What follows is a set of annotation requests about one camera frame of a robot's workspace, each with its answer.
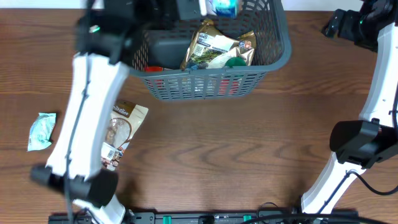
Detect brown Pantree snack pouch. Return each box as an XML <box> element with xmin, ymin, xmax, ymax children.
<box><xmin>101</xmin><ymin>100</ymin><xmax>149</xmax><ymax>171</ymax></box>

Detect green lid jar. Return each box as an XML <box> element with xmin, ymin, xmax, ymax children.
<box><xmin>224</xmin><ymin>57</ymin><xmax>246</xmax><ymax>68</ymax></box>

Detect orange pasta packet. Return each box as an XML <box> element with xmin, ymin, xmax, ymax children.
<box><xmin>144</xmin><ymin>75</ymin><xmax>243</xmax><ymax>100</ymax></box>

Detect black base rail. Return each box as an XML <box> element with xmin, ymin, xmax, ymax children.
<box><xmin>47</xmin><ymin>210</ymin><xmax>359</xmax><ymax>224</ymax></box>

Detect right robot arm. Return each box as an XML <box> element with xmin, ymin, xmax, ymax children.
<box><xmin>300</xmin><ymin>0</ymin><xmax>397</xmax><ymax>215</ymax></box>

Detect Kleenex tissue multipack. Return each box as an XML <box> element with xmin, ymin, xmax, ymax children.
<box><xmin>206</xmin><ymin>0</ymin><xmax>242</xmax><ymax>19</ymax></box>

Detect gold coffee bag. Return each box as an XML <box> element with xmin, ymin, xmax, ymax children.
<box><xmin>180</xmin><ymin>19</ymin><xmax>257</xmax><ymax>70</ymax></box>

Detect grey plastic basket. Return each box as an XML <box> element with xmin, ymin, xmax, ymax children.
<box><xmin>131</xmin><ymin>1</ymin><xmax>292</xmax><ymax>101</ymax></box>

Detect right black cable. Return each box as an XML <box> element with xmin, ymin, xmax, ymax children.
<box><xmin>317</xmin><ymin>169</ymin><xmax>398</xmax><ymax>214</ymax></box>

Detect small teal tissue packet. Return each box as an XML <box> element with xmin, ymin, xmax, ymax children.
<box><xmin>27</xmin><ymin>113</ymin><xmax>57</xmax><ymax>152</ymax></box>

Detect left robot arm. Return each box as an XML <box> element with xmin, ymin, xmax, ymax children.
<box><xmin>30</xmin><ymin>1</ymin><xmax>207</xmax><ymax>223</ymax></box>

